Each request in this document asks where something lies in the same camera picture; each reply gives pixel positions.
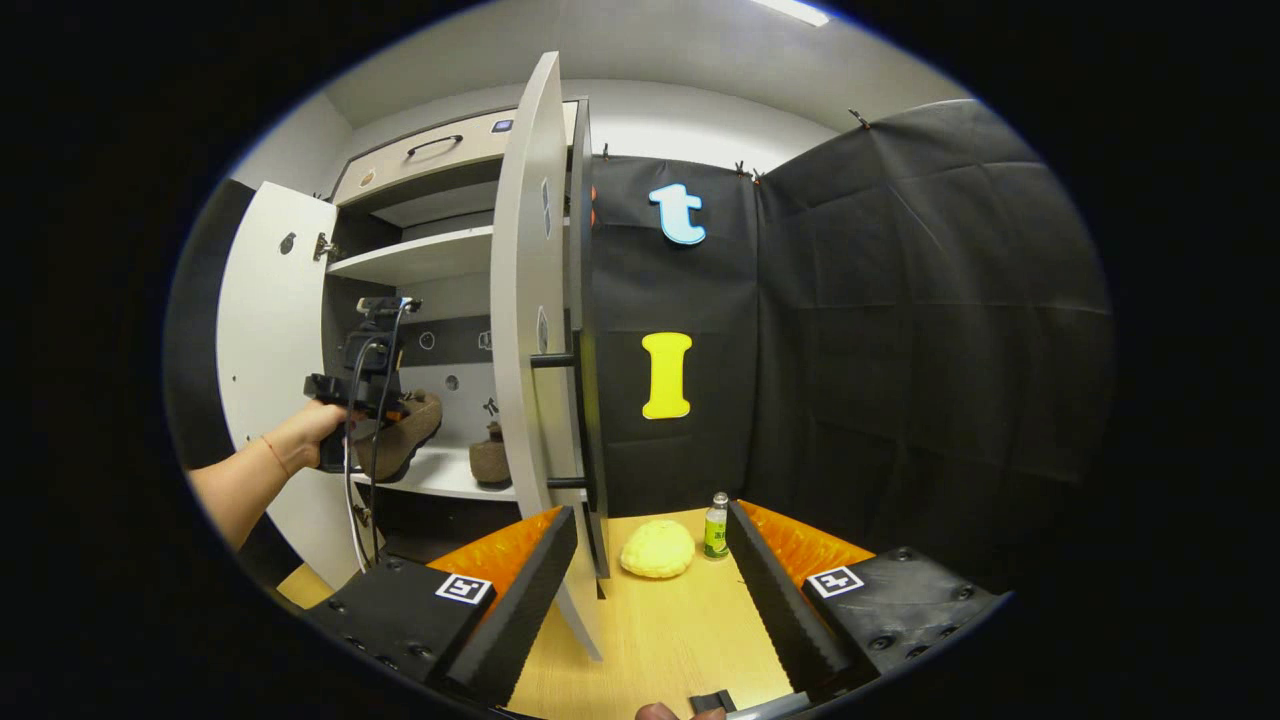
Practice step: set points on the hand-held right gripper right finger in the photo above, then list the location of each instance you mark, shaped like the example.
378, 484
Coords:
775, 610

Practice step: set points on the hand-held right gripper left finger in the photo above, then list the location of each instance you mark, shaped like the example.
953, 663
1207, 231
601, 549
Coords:
520, 620

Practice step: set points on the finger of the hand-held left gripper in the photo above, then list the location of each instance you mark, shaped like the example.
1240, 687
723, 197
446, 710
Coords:
400, 410

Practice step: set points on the brown suede shoe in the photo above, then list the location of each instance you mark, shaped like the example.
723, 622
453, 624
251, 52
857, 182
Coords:
412, 440
490, 462

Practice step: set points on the white cabinet door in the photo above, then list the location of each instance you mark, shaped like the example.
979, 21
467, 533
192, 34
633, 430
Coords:
270, 330
525, 420

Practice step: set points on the white shoe cabinet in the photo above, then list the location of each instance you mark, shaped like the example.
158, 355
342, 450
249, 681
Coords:
450, 260

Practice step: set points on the metal door hinge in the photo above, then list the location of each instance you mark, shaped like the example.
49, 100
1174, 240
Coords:
324, 247
361, 515

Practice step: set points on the beige cabinet drawer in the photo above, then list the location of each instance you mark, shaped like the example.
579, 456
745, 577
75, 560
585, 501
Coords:
440, 165

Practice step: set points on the green drink bottle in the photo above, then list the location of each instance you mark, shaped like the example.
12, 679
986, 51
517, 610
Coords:
716, 530

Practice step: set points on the yellow bun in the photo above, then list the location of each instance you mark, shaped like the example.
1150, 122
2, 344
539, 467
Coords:
657, 548

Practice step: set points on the black binder clip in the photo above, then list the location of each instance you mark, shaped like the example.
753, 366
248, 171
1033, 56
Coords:
858, 118
748, 172

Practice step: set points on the ceiling light strip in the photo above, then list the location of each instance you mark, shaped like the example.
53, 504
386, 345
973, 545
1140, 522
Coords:
790, 10

